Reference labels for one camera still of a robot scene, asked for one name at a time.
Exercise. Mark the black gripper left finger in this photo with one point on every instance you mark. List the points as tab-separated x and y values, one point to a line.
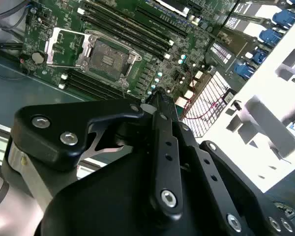
44	137

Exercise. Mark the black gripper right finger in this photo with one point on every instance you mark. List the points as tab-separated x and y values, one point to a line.
236	189

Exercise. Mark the thin metal locking lever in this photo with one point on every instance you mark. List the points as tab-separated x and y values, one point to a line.
123	93

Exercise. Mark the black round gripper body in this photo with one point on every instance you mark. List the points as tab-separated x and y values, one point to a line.
100	201

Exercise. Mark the metal socket cover frame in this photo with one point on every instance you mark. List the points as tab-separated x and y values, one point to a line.
50	49

